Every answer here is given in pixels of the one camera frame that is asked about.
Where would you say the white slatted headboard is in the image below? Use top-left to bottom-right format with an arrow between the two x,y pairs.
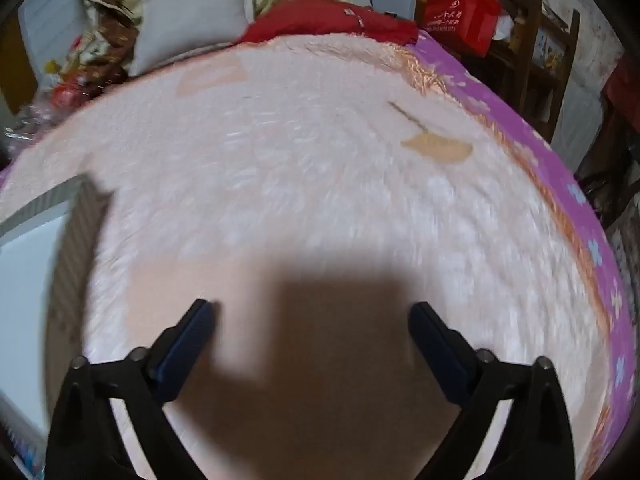
20,0 -> 91,61

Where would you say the purple floral bedsheet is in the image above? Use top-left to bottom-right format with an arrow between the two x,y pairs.
405,30 -> 638,480

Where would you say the grey pillow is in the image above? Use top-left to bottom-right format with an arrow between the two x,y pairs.
129,0 -> 261,78

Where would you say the red cushion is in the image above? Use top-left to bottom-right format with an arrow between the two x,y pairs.
235,0 -> 421,46

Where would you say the striped cardboard tray box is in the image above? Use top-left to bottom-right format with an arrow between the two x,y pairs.
0,174 -> 118,466

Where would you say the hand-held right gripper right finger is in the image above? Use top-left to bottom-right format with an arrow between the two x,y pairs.
407,301 -> 578,480

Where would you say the red shopping bag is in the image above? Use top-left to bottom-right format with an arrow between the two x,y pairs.
419,0 -> 502,58

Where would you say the pile of plastic bags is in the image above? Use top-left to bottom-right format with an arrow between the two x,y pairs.
0,35 -> 126,141

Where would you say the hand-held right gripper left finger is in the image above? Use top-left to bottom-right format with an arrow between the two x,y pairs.
45,299 -> 216,480

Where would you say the pink fuzzy blanket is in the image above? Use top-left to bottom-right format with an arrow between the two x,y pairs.
0,35 -> 613,480

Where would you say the wooden chair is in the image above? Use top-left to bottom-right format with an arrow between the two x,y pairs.
480,0 -> 581,143

